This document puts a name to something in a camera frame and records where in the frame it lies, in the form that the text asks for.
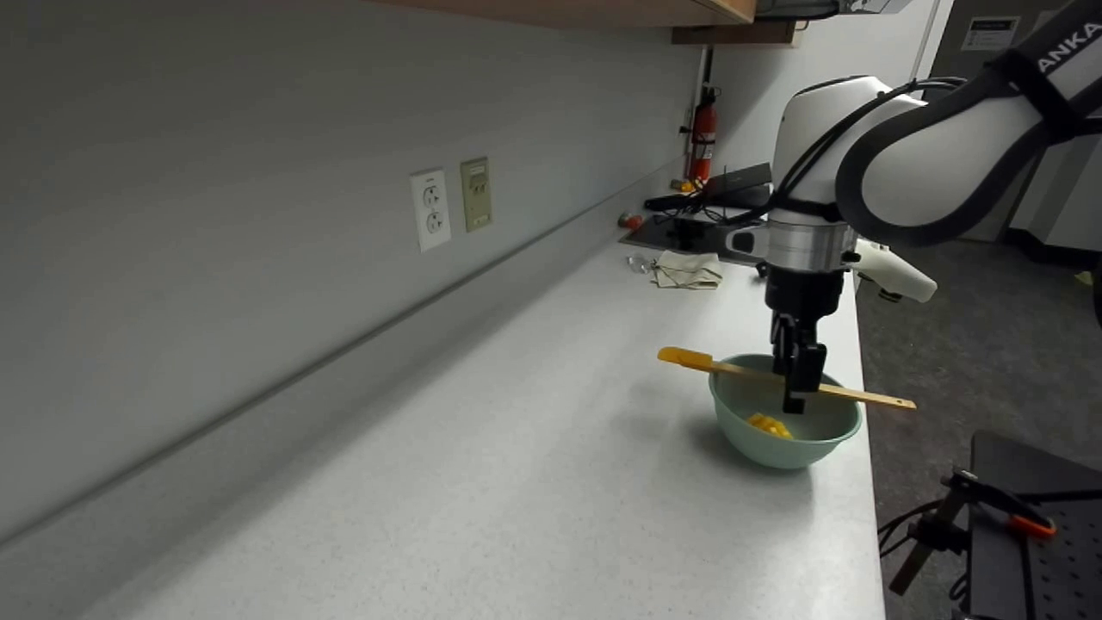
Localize yellow spatula with wooden handle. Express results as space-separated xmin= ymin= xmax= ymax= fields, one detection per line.
xmin=657 ymin=346 xmax=918 ymax=411

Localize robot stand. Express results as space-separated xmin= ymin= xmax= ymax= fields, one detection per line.
xmin=963 ymin=431 xmax=1102 ymax=620

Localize paper sign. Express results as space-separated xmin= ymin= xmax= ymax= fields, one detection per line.
xmin=961 ymin=15 xmax=1022 ymax=52

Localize beige folded cloth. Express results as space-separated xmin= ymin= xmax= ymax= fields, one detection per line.
xmin=652 ymin=250 xmax=724 ymax=290

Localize beige switch plate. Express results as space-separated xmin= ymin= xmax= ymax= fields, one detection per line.
xmin=460 ymin=157 xmax=493 ymax=233

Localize black laptop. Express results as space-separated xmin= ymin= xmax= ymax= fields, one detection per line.
xmin=644 ymin=163 xmax=774 ymax=216

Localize black cable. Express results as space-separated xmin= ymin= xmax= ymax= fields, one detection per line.
xmin=877 ymin=499 xmax=948 ymax=557

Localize red fire extinguisher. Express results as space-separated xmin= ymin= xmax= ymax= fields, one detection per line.
xmin=680 ymin=84 xmax=720 ymax=183

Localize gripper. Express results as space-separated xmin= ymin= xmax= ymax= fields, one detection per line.
xmin=765 ymin=269 xmax=846 ymax=415

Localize white wall socket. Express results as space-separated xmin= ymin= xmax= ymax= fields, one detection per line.
xmin=410 ymin=168 xmax=452 ymax=253

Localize green bowl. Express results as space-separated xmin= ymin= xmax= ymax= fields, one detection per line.
xmin=709 ymin=353 xmax=864 ymax=470

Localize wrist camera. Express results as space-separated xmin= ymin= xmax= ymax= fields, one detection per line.
xmin=726 ymin=226 xmax=770 ymax=262

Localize black clamp with orange handle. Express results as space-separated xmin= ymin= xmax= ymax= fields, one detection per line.
xmin=887 ymin=469 xmax=1058 ymax=597

